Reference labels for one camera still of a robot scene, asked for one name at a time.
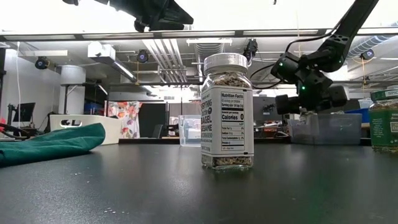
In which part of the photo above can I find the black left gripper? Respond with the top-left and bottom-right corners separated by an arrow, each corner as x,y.
108,0 -> 194,33

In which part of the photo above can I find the black computer monitor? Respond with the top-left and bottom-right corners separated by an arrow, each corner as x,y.
12,102 -> 36,123

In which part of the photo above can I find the dark green cloth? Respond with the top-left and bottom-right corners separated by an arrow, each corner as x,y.
0,122 -> 106,167

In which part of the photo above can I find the black ceiling camera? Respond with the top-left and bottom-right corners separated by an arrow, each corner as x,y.
360,49 -> 375,61
136,49 -> 150,64
34,56 -> 50,70
243,38 -> 259,62

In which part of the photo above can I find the floral patterned cloth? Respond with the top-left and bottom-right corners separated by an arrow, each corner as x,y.
106,100 -> 143,139

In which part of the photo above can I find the white round column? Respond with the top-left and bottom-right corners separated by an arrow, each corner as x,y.
58,64 -> 86,115

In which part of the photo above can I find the black cable bundle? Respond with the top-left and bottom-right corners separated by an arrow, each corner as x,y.
0,123 -> 32,140

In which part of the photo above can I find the black table mat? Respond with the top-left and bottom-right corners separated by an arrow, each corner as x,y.
0,143 -> 398,224

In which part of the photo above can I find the green label spice jar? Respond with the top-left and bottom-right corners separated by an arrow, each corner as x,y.
369,88 -> 398,154

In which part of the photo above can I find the silver ventilation duct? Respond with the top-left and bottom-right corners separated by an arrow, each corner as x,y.
345,21 -> 398,60

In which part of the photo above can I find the grey translucent plastic bin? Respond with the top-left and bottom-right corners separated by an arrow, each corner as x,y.
287,112 -> 363,146

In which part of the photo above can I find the white plastic bin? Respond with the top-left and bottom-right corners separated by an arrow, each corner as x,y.
49,114 -> 123,146

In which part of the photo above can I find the clear plastic bin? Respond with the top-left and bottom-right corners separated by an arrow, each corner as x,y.
178,114 -> 202,147

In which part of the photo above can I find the blue storage tub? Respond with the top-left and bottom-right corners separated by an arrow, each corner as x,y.
344,107 -> 371,124

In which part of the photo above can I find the black monitor on arm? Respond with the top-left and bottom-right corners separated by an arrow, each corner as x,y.
253,96 -> 277,124

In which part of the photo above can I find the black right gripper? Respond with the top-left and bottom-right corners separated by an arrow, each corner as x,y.
275,73 -> 349,116

